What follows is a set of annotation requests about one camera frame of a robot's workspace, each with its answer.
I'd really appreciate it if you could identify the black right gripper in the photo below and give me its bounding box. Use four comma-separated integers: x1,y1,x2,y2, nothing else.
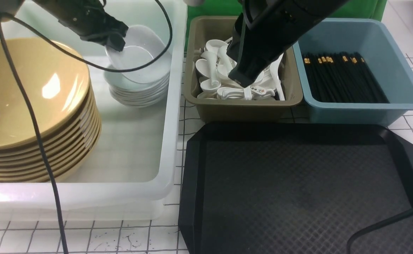
227,0,346,88

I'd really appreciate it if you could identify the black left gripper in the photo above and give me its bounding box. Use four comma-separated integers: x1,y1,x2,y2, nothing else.
34,0,128,52

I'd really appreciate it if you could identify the white square saucer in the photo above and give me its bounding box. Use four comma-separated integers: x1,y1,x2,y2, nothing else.
106,25,171,84

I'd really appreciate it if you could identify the stack of yellow noodle bowls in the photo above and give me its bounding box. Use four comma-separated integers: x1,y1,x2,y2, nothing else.
0,38,102,183

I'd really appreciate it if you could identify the pile of white soup spoons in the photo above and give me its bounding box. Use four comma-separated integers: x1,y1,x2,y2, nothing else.
195,38,286,101

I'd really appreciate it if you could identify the olive plastic spoon bin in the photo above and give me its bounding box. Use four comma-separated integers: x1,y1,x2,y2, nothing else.
182,16,303,122

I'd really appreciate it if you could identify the stack of white saucers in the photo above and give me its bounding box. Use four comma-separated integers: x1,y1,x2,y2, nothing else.
103,71,170,108

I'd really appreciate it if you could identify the pile of black chopsticks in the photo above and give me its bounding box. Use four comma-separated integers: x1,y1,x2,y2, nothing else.
302,52,389,103

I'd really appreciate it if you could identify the blue plastic chopstick bin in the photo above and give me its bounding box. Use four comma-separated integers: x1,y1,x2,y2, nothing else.
292,18,413,127

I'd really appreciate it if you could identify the large white plastic tub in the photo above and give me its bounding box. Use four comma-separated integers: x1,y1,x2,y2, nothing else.
0,0,187,211

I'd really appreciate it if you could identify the black serving tray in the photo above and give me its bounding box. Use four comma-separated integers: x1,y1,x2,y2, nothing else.
178,122,413,254

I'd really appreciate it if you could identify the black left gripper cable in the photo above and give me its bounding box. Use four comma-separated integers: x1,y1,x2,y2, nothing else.
0,0,173,254

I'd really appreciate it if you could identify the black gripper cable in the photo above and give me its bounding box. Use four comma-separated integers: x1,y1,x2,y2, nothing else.
0,0,173,254
346,200,413,254

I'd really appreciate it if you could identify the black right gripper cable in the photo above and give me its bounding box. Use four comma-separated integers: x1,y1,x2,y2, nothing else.
346,200,413,254

